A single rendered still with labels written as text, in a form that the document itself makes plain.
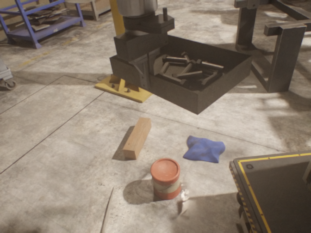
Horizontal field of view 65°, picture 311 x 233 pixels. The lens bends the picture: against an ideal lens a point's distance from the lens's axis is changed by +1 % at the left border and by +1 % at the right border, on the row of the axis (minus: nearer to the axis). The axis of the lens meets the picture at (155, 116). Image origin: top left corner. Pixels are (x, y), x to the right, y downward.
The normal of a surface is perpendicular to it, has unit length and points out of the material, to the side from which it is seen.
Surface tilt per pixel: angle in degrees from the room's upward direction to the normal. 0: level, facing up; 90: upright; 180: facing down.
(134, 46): 90
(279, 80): 90
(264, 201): 0
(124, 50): 90
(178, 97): 90
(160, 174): 0
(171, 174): 0
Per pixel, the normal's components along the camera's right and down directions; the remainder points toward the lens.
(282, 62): 0.03, 0.62
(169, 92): -0.71, 0.49
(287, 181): -0.10, -0.78
